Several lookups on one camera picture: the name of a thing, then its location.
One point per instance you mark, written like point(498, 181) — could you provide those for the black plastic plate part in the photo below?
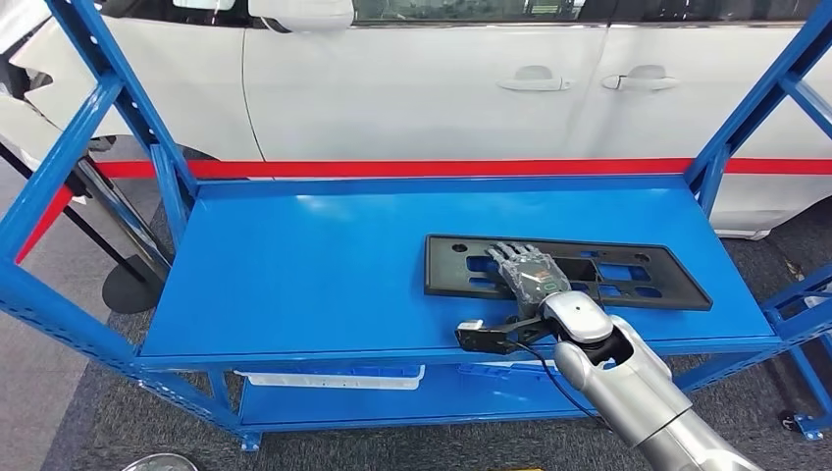
point(455, 273)

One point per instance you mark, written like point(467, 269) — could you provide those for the thin black pole stand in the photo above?
point(133, 289)

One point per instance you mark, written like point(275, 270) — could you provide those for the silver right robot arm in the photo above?
point(617, 383)

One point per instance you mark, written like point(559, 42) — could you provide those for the white plastic bin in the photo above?
point(819, 303)
point(325, 382)

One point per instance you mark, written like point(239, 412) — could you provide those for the chrome stanchion post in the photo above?
point(127, 214)

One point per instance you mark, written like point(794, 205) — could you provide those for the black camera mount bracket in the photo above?
point(494, 340)

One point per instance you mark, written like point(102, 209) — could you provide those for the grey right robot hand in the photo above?
point(533, 279)

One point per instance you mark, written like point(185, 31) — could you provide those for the blue metal shelf rack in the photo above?
point(292, 273)
point(796, 325)

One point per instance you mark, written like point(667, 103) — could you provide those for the white car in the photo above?
point(422, 97)

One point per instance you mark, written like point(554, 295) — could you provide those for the red barrier belt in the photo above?
point(42, 224)
point(455, 168)

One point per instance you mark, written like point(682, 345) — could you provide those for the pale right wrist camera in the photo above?
point(470, 325)

